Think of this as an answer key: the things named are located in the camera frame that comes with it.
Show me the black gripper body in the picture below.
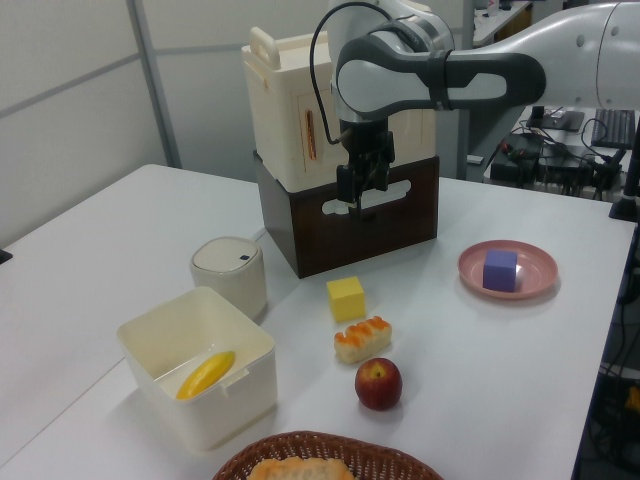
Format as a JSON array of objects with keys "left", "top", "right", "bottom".
[{"left": 339, "top": 121, "right": 396, "bottom": 174}]

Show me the small white lidded bin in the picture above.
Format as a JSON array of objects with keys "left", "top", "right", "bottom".
[{"left": 189, "top": 236, "right": 268, "bottom": 321}]

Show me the grey flat device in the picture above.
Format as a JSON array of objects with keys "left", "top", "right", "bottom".
[{"left": 526, "top": 106, "right": 586, "bottom": 133}]

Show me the dark brown wooden box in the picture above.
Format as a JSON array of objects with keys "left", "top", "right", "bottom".
[{"left": 253, "top": 149, "right": 441, "bottom": 280}]

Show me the black pole stand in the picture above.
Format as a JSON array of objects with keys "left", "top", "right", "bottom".
[{"left": 607, "top": 107, "right": 640, "bottom": 222}]

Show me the black keyboard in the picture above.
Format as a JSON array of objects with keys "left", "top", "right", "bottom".
[{"left": 591, "top": 108, "right": 638, "bottom": 149}]

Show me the purple cube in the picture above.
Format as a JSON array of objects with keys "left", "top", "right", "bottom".
[{"left": 482, "top": 249, "right": 519, "bottom": 292}]

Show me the yellow cube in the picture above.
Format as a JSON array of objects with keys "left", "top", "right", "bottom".
[{"left": 326, "top": 275, "right": 368, "bottom": 322}]

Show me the pink plate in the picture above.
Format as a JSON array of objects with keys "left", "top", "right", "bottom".
[{"left": 457, "top": 240, "right": 559, "bottom": 301}]

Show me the black electronics with cables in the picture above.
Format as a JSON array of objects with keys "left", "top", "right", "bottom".
[{"left": 488, "top": 127, "right": 626, "bottom": 200}]

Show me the red apple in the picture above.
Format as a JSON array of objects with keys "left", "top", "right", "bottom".
[{"left": 354, "top": 357, "right": 403, "bottom": 412}]

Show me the yellow banana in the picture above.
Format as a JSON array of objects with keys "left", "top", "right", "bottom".
[{"left": 175, "top": 350, "right": 237, "bottom": 401}]

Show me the open white plastic box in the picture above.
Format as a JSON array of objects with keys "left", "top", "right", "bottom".
[{"left": 116, "top": 285, "right": 279, "bottom": 454}]

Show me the brown wicker basket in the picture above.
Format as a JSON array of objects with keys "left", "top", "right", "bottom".
[{"left": 211, "top": 431, "right": 444, "bottom": 480}]

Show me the plain bread roll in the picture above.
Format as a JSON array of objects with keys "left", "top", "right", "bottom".
[{"left": 248, "top": 457, "right": 355, "bottom": 480}]

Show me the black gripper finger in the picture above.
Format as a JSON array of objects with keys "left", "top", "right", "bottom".
[
  {"left": 372, "top": 148, "right": 396, "bottom": 195},
  {"left": 335, "top": 163, "right": 365, "bottom": 222}
]

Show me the bread with orange topping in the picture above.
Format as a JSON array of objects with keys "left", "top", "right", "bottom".
[{"left": 333, "top": 315, "right": 394, "bottom": 363}]

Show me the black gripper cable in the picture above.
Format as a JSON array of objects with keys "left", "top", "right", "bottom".
[{"left": 308, "top": 0, "right": 401, "bottom": 147}]

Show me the cream plastic cabinet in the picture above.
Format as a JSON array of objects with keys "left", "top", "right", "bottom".
[{"left": 240, "top": 27, "right": 437, "bottom": 192}]

